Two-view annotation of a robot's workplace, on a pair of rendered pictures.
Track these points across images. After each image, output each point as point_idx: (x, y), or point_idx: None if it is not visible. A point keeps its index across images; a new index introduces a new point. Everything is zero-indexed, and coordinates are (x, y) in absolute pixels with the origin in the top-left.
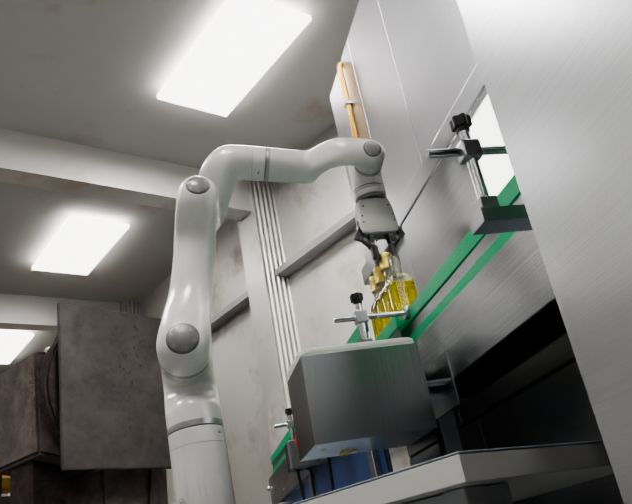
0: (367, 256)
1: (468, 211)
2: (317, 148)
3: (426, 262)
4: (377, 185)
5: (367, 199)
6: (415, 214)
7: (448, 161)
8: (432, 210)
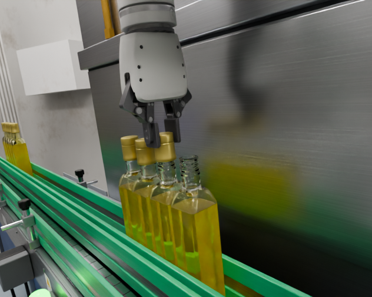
0: (85, 39)
1: (369, 148)
2: None
3: (202, 130)
4: (169, 9)
5: (149, 33)
6: (199, 58)
7: (348, 26)
8: (247, 78)
